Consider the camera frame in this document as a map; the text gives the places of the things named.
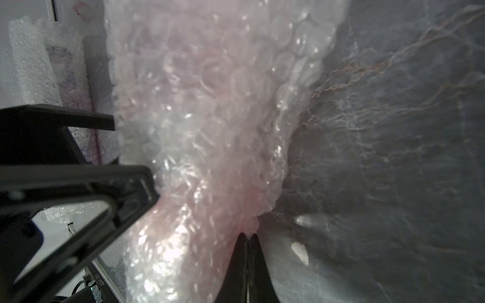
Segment single bubble wrap sheet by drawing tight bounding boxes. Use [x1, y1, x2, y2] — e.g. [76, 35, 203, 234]
[8, 16, 62, 106]

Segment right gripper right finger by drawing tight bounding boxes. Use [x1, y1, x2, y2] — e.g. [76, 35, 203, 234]
[247, 234, 280, 303]

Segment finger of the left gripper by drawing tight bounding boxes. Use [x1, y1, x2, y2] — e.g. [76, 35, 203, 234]
[1, 165, 159, 302]
[1, 104, 114, 165]

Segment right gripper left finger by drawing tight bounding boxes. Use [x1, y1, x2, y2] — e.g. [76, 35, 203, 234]
[214, 233, 248, 303]

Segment bubble wrap sheet stack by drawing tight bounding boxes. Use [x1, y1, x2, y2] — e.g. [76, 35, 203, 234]
[104, 1, 349, 302]

